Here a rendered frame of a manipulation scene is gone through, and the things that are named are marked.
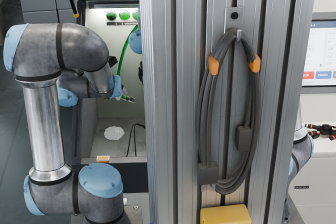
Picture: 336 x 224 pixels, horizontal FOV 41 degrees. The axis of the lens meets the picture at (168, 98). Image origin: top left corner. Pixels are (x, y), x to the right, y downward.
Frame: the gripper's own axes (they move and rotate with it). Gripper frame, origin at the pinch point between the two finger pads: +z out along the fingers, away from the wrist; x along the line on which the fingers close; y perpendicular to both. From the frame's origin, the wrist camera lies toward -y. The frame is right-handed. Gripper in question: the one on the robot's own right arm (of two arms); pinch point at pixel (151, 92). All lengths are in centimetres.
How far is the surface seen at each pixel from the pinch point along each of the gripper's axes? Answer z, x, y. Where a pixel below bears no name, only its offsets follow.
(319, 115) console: 22, 73, -15
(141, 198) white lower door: 46.6, -5.4, 7.7
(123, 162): 27.8, -12.0, 7.5
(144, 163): 28.1, -3.4, 7.7
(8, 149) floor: 123, -117, -136
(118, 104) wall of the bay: 32, -18, -46
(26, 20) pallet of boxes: 92, -151, -347
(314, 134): 22, 67, -1
